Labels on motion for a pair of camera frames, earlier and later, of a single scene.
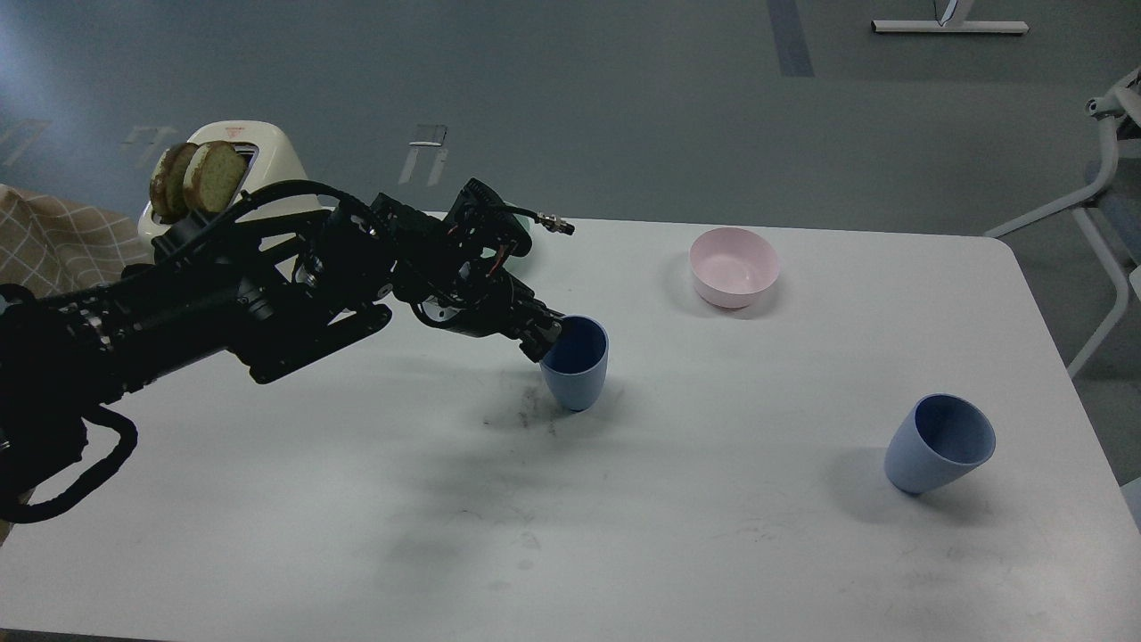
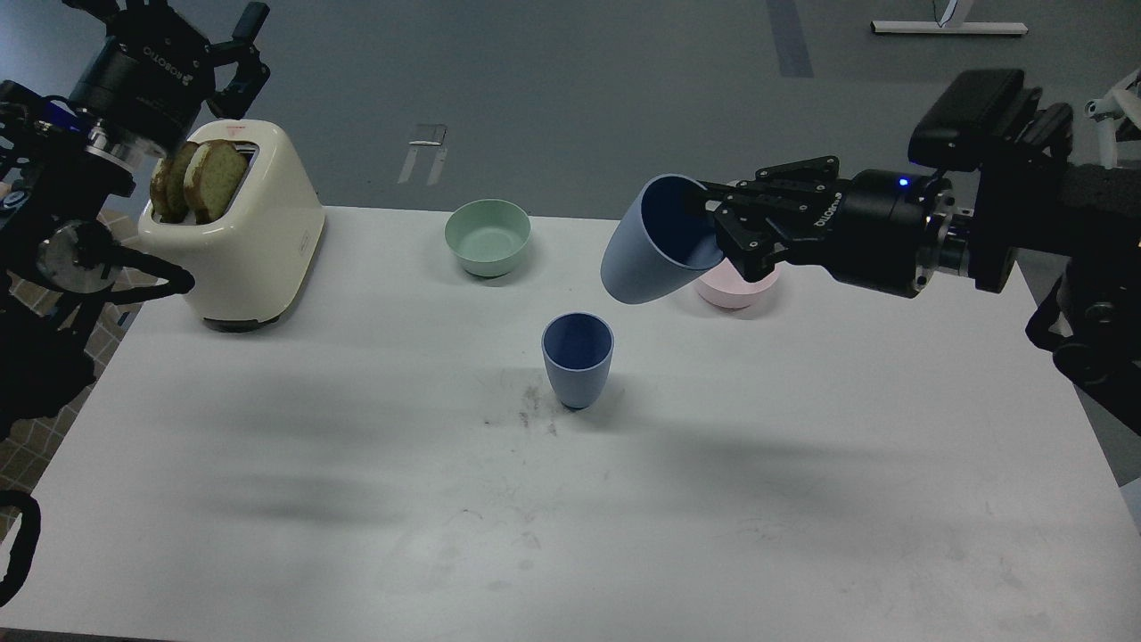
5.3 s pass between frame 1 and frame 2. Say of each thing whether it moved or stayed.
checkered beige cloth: moved
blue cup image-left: stayed
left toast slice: stayed
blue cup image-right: moved
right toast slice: stayed
